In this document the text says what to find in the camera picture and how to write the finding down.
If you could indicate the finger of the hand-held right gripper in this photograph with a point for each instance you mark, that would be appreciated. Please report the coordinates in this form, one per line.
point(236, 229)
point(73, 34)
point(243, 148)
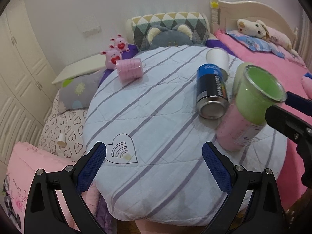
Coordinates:
point(298, 103)
point(285, 121)

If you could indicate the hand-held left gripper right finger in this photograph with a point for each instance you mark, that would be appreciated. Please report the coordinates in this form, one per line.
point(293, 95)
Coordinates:
point(215, 162)

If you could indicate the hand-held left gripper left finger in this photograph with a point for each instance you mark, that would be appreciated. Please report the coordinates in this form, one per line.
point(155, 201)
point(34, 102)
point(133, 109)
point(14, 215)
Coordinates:
point(93, 160)

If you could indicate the green and pink plastic cup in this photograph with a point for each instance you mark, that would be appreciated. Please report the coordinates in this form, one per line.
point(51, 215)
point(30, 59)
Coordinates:
point(243, 117)

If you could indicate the small white cup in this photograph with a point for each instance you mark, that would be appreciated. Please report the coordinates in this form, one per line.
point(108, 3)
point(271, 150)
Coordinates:
point(61, 141)

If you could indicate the white paper cup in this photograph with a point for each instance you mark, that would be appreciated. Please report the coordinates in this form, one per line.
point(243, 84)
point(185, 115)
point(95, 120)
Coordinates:
point(218, 57)

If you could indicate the clear cup with pink filling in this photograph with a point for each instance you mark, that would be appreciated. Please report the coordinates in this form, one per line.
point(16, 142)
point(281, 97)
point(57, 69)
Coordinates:
point(129, 69)

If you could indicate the pink cushion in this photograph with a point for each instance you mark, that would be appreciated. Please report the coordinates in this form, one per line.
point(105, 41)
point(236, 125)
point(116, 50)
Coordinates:
point(307, 81)

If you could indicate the pink bed cover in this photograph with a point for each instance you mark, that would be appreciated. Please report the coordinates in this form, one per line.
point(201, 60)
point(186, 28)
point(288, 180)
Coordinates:
point(273, 65)

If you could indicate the heart print pillow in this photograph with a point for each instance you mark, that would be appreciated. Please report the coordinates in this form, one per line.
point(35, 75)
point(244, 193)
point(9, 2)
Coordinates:
point(65, 124)

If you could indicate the brown wooden furniture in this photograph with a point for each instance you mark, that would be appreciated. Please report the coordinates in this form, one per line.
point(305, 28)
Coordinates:
point(301, 212)

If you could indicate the pink printed blanket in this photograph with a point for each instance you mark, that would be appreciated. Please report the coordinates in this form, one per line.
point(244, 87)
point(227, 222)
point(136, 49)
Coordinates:
point(29, 160)

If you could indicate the grey flower pillow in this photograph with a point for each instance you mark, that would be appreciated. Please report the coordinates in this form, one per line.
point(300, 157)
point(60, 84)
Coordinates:
point(78, 90)

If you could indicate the blue and black can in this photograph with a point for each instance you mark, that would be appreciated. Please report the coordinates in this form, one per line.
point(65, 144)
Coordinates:
point(212, 87)

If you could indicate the blue printed pillow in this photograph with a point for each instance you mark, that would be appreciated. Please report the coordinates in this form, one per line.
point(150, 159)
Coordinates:
point(246, 40)

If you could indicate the white dog plush toy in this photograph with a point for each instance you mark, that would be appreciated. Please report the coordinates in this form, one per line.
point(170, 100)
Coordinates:
point(253, 28)

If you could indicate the white board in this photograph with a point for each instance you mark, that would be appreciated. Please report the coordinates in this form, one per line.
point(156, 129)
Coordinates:
point(80, 68)

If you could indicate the pink rabbit plush toy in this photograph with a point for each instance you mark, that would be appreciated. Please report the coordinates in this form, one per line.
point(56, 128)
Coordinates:
point(112, 58)
point(120, 44)

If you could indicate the cream wooden headboard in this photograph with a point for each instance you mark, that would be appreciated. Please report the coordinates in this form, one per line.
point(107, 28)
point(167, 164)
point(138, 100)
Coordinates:
point(234, 11)

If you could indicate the white wardrobe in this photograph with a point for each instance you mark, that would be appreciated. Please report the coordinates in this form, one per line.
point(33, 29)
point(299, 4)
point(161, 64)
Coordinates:
point(19, 73)

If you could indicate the yellow star sticker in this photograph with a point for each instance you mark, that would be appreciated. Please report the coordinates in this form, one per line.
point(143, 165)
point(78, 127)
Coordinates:
point(213, 4)

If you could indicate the grey bear plush cushion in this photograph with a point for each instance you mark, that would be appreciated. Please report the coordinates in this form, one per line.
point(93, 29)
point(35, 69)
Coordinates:
point(169, 37)

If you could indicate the triangle pattern pillow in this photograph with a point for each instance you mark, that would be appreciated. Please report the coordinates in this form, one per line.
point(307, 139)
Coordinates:
point(165, 19)

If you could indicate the white wall plate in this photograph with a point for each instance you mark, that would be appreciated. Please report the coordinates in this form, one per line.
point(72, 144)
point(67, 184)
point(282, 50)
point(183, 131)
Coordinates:
point(92, 31)

